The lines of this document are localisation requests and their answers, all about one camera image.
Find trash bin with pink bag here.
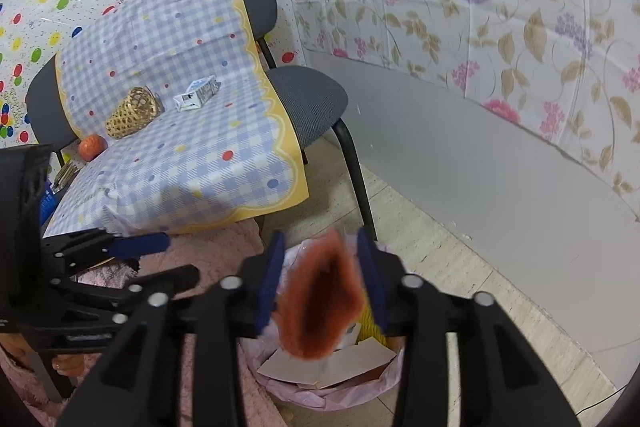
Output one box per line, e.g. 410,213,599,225
237,242,408,413

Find orange fuzzy cloth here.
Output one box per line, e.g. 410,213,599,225
277,229,366,360

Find person's left hand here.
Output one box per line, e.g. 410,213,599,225
0,332,108,380

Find small milk carton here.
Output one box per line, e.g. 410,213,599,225
173,77,221,112

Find blue checkered cloth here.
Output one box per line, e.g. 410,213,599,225
42,0,308,238

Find grey chair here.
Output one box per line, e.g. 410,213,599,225
26,59,76,168
234,0,378,243

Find yellow packet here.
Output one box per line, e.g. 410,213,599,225
360,297,387,344

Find orange fruit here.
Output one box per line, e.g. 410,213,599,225
77,134,107,162

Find woven wicker basket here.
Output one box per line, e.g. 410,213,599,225
105,87,163,139

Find white cardboard pieces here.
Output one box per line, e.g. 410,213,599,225
257,339,393,390

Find brown striped object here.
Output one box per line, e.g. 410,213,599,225
52,162,83,192

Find thin black cable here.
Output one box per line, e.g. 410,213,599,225
575,384,628,418

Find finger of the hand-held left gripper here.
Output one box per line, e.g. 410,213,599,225
42,229,170,280
50,264,201,325

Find blue plastic basket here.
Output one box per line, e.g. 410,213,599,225
40,187,57,228

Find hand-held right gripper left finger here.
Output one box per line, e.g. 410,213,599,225
57,231,287,427

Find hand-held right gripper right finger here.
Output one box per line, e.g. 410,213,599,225
356,227,583,427

